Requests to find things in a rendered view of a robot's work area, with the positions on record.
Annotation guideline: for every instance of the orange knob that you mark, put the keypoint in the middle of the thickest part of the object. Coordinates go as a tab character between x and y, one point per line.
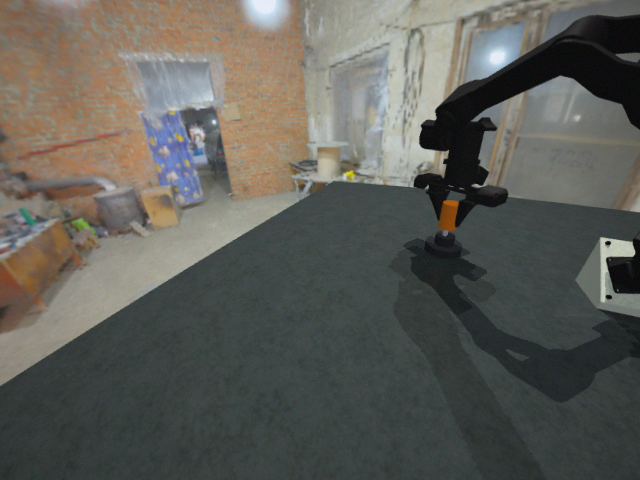
448	215

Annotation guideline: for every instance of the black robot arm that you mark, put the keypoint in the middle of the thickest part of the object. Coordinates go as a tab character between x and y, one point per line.
585	51

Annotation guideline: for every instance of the black round pedestal with silver shaft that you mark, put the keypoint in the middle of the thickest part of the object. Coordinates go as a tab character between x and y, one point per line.
443	245

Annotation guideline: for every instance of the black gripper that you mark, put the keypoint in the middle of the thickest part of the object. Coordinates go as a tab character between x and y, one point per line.
459	172

